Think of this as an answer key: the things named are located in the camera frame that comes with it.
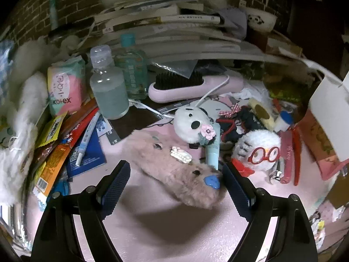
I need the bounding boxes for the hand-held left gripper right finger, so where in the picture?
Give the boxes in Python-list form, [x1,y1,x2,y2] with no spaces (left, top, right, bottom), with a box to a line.
[221,162,319,262]

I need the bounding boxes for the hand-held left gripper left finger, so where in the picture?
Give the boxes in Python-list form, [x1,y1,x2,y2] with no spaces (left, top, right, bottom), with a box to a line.
[31,160,131,262]

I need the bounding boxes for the white plush with red glasses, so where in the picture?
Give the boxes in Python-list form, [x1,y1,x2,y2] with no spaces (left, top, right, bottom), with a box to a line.
[231,129,282,176]

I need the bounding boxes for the pink-brown fuzzy plush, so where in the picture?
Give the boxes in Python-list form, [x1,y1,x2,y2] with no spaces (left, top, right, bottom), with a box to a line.
[120,129,227,210]

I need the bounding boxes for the white bottle with blue cap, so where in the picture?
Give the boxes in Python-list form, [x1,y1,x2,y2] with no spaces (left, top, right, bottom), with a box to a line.
[274,110,294,133]

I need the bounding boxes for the blue booklet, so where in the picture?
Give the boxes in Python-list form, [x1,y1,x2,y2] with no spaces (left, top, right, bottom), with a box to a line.
[66,115,120,179]

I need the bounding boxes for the metal nail clipper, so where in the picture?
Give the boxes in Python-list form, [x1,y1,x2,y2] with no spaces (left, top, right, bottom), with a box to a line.
[266,169,284,183]

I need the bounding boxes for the teal cosmetic tube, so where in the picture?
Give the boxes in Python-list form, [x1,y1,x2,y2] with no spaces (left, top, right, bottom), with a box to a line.
[205,122,222,171]

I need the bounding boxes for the white marker pen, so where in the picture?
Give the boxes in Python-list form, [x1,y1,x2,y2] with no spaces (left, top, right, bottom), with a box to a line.
[75,112,100,167]

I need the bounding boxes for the pink printed desk mat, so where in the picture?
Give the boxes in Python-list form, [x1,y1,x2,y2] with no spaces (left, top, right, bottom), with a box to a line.
[24,93,349,262]

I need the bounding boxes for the long pink box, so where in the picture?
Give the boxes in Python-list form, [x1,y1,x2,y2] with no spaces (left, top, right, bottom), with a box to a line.
[277,129,296,184]

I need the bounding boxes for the black cloth with red trim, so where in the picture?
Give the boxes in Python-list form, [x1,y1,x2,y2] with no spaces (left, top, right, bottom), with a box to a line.
[217,105,262,144]

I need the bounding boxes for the orange snack packet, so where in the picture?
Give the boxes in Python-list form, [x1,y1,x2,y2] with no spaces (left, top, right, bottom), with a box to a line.
[33,142,71,197]

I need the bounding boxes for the red snack packet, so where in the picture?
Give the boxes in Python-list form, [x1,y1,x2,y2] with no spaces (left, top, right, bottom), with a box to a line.
[60,106,100,148]

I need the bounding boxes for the panda plush toy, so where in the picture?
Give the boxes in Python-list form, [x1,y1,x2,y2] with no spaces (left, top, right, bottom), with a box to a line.
[174,106,217,145]

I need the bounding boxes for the yellow plush toy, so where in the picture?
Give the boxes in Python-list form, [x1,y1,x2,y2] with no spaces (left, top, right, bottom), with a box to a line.
[248,94,279,131]

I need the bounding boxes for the yellow snack packet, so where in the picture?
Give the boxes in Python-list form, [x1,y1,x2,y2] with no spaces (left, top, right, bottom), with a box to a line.
[35,112,67,149]

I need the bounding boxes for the black card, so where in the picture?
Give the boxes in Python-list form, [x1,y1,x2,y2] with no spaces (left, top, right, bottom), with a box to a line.
[157,100,191,112]

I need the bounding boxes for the clear plastic bottle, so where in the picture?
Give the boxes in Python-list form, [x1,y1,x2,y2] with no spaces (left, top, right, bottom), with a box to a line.
[89,45,130,120]

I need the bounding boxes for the pink hairbrush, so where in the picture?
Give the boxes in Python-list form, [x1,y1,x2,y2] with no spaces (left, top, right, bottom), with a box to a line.
[148,72,244,103]

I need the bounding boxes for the pink pad pack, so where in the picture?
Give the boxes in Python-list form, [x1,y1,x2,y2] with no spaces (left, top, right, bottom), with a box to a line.
[47,56,86,116]

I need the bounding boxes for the white plush toy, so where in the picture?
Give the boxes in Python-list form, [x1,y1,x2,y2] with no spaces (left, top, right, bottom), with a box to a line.
[0,40,50,205]

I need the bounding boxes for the teal plastic bottle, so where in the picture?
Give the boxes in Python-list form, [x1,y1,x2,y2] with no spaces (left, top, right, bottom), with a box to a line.
[115,33,149,100]

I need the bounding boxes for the stack of books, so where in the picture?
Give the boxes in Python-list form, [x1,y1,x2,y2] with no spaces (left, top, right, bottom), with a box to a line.
[93,0,308,63]

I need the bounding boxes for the blue checked cloth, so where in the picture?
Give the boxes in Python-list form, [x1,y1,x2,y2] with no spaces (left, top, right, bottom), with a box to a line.
[0,40,15,88]

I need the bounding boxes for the purple cloth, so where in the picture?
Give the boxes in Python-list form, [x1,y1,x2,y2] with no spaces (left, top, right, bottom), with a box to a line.
[215,7,248,40]

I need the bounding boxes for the white panda bowl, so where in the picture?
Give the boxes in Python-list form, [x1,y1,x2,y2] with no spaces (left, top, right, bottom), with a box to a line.
[245,8,278,32]

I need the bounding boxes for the teal wall pole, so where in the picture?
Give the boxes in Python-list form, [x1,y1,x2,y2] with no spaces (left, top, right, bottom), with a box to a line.
[49,0,62,30]

